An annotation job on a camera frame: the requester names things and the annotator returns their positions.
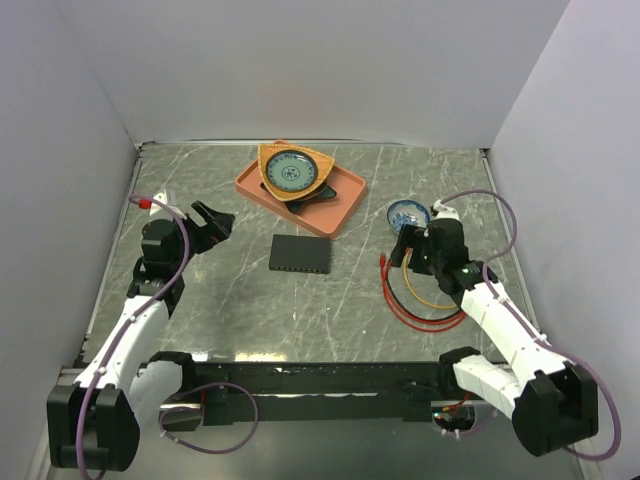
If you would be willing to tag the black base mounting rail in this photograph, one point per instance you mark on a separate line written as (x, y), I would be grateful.
(230, 392)

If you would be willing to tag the blue white porcelain bowl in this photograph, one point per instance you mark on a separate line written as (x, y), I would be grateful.
(406, 212)

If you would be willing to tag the black network switch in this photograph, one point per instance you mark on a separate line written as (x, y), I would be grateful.
(303, 254)

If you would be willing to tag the dark plate under basket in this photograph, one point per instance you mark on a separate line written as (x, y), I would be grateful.
(295, 200)

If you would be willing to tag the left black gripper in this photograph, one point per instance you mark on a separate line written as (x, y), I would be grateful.
(209, 234)

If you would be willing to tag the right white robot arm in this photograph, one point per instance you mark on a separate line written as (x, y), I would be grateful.
(551, 401)

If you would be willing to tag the wrist white camera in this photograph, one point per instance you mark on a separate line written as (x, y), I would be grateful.
(165, 200)
(441, 211)

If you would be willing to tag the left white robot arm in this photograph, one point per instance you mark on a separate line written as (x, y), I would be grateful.
(94, 423)

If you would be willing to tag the salmon plastic tray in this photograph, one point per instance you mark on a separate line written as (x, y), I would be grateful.
(322, 218)

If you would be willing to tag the teal patterned plate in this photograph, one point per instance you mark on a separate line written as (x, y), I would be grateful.
(291, 170)

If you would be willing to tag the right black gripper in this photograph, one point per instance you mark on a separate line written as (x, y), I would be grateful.
(411, 237)

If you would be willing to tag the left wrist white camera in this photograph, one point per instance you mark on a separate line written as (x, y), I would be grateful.
(165, 200)

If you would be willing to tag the woven bamboo basket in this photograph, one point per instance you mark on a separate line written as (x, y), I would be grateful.
(324, 162)

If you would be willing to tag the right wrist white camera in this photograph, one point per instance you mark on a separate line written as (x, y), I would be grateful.
(441, 211)

